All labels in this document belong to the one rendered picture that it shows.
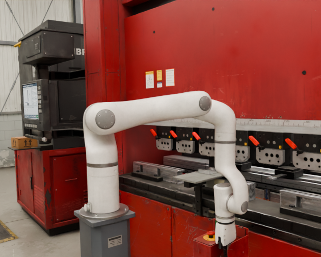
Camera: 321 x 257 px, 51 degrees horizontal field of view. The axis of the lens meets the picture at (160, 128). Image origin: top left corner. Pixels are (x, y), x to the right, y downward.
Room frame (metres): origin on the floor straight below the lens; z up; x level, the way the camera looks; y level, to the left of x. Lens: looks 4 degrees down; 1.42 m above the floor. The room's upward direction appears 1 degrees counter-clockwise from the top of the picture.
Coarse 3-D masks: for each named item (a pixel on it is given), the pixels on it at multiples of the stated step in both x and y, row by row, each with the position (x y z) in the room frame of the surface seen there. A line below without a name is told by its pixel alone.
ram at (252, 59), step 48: (192, 0) 2.07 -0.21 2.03; (240, 0) 1.81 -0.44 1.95; (288, 0) 1.61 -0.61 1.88; (144, 48) 2.42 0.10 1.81; (192, 48) 2.07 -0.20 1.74; (240, 48) 1.81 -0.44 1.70; (288, 48) 1.61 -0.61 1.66; (144, 96) 2.43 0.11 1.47; (240, 96) 1.81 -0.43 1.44; (288, 96) 1.61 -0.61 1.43
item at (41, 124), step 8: (40, 80) 2.32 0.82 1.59; (40, 88) 2.33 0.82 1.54; (48, 88) 2.37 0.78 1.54; (40, 96) 2.33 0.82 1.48; (48, 96) 2.34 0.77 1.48; (40, 104) 2.34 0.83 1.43; (48, 104) 2.34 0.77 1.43; (40, 112) 2.34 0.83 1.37; (48, 112) 2.34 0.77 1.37; (24, 120) 2.64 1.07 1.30; (32, 120) 2.50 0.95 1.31; (40, 120) 2.36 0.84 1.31; (48, 120) 2.33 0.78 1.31; (56, 120) 2.40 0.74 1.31; (32, 128) 2.51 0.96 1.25; (40, 128) 2.36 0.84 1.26; (48, 128) 2.33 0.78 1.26
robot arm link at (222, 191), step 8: (216, 184) 1.47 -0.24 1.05; (224, 184) 1.45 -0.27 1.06; (216, 192) 1.42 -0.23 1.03; (224, 192) 1.40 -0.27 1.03; (232, 192) 1.42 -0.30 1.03; (216, 200) 1.43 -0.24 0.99; (224, 200) 1.40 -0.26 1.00; (216, 208) 1.43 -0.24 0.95; (224, 208) 1.40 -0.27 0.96; (224, 216) 1.41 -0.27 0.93
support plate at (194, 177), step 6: (186, 174) 1.92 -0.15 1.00; (192, 174) 1.92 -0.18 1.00; (198, 174) 1.92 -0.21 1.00; (204, 174) 1.91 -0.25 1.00; (216, 174) 1.91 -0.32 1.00; (180, 180) 1.82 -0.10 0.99; (186, 180) 1.79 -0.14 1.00; (192, 180) 1.78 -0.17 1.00; (198, 180) 1.78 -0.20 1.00; (204, 180) 1.78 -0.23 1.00
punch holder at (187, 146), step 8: (176, 128) 2.19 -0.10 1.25; (184, 128) 2.13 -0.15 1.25; (192, 128) 2.08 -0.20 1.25; (184, 136) 2.13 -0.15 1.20; (192, 136) 2.08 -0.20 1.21; (176, 144) 2.18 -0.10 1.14; (184, 144) 2.13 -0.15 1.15; (192, 144) 2.08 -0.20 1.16; (184, 152) 2.13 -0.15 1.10; (192, 152) 2.09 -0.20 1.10
